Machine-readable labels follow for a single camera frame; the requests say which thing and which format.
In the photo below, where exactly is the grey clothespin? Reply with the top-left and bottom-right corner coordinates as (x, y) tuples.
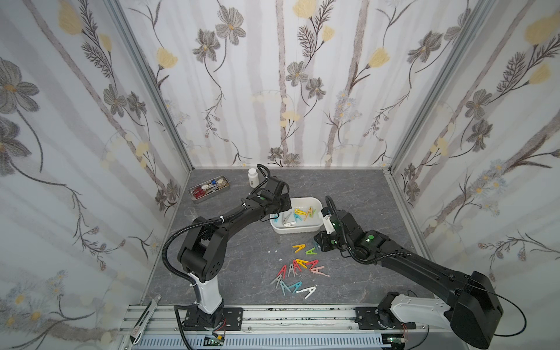
(270, 274), (283, 288)
(287, 263), (297, 278)
(282, 211), (292, 225)

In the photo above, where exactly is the tan clothespin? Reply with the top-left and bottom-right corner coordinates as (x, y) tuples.
(304, 207), (316, 220)

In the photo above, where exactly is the pink clothespin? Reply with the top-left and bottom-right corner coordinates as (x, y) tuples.
(309, 266), (330, 277)

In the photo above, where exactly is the white clothespin bottom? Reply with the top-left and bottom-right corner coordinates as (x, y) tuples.
(294, 286), (317, 300)

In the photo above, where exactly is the red clothespin pile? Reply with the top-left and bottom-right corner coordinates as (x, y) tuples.
(277, 265), (288, 279)

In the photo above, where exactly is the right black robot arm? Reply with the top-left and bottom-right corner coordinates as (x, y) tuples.
(314, 196), (505, 349)

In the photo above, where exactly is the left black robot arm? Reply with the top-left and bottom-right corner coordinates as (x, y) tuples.
(161, 164), (292, 331)

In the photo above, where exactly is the white storage box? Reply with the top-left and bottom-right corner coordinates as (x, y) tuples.
(270, 197), (323, 234)

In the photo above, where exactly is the white pill bottle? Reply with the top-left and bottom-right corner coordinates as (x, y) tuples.
(248, 168), (260, 189)

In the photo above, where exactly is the red clothespin right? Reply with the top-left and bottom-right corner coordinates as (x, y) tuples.
(306, 260), (319, 269)

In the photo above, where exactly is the red clothespin centre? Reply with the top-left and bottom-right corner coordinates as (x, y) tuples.
(293, 260), (302, 275)

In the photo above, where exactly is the metal tray with tools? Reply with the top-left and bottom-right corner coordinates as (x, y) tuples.
(188, 176), (230, 203)

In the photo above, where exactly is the muted teal clothespin bottom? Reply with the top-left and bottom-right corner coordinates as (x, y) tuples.
(279, 281), (292, 296)

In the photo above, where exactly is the aluminium front rail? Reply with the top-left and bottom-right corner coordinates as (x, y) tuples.
(117, 303), (482, 350)

